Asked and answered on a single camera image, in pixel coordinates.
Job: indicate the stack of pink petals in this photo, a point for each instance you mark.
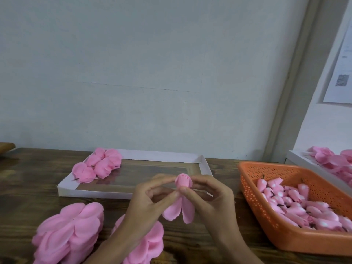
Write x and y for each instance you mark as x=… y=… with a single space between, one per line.
x=66 y=231
x=151 y=242

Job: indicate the pink rose buds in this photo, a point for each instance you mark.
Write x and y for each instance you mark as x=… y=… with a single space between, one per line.
x=291 y=206

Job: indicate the group of finished pink roses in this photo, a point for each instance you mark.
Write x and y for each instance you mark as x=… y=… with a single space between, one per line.
x=83 y=172

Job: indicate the person's left hand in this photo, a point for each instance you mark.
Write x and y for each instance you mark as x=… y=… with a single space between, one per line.
x=142 y=209

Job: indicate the person's right hand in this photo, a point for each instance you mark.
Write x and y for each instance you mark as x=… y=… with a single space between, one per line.
x=217 y=209

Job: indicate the grey door frame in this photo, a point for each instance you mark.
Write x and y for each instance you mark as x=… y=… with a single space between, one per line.
x=302 y=77

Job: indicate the person's right forearm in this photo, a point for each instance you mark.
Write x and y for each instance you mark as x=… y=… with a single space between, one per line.
x=242 y=251

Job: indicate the white shallow tray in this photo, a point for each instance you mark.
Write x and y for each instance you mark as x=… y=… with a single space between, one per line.
x=143 y=176

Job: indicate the person's left forearm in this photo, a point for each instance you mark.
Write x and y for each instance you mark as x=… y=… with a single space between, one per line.
x=113 y=250

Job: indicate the pile of pink petals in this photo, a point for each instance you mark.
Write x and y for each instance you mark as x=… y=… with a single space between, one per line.
x=330 y=159

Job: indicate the white paper notice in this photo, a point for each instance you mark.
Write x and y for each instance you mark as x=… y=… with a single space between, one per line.
x=340 y=74

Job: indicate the orange plastic basket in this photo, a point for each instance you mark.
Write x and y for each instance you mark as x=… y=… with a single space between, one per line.
x=286 y=242

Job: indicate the pink petal flower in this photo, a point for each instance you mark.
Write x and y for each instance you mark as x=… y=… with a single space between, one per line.
x=114 y=157

